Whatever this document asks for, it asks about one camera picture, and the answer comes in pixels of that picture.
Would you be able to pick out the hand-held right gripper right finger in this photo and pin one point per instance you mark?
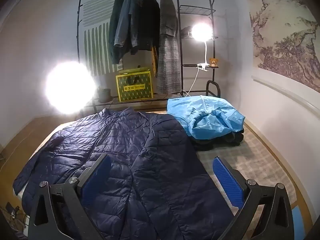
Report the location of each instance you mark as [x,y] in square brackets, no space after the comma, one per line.
[228,182]

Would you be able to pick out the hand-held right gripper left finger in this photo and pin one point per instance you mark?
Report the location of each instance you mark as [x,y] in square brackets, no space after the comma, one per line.
[96,180]

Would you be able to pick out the navy puffer jacket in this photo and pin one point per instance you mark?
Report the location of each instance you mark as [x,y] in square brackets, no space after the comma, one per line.
[140,155]

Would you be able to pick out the pile of dark clothes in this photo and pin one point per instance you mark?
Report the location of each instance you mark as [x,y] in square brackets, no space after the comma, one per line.
[225,140]

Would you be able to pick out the black metal clothes rack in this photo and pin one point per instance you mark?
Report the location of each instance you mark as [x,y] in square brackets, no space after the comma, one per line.
[112,103]

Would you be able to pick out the blue mat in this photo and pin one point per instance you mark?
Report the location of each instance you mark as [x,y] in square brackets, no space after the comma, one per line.
[297,225]

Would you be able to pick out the light blue jacket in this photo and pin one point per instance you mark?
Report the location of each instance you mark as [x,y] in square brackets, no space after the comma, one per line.
[180,112]

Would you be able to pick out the small potted plant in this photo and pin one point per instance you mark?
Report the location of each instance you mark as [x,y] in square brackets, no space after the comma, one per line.
[103,93]

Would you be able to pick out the bright round studio light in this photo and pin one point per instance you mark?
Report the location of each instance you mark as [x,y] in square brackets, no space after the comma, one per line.
[70,87]

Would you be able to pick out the yellow green patterned bag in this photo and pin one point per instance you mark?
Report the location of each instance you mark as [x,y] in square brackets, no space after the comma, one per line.
[135,87]

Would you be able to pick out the brown teddy bear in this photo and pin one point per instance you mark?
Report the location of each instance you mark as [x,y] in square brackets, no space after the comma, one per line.
[213,62]

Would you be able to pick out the brown hanging garment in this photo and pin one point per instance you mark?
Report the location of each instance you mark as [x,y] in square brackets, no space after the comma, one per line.
[154,60]

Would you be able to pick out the grey plaid hanging coat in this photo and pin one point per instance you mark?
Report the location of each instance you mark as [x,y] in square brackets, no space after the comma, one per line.
[167,55]

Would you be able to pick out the white clip lamp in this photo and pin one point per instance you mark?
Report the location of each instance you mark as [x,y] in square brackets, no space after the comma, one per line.
[202,32]

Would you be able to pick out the dark object on rack shelf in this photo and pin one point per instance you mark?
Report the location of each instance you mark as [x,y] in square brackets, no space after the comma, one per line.
[186,31]

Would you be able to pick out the blue denim hanging jacket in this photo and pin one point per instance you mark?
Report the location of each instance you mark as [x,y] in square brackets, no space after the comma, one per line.
[127,22]

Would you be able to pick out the black hanging jacket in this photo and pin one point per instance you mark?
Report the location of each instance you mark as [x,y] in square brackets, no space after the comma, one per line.
[148,25]

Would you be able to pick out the black metal bed rail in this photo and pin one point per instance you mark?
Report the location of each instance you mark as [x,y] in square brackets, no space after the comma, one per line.
[213,81]

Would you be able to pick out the white wall ledge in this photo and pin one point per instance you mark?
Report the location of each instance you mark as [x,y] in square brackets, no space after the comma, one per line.
[287,90]

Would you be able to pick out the green striped wall hanging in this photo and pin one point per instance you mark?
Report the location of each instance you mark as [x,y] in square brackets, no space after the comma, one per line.
[96,45]

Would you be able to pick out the landscape wall painting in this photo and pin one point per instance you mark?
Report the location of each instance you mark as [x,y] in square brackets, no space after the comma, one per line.
[282,37]

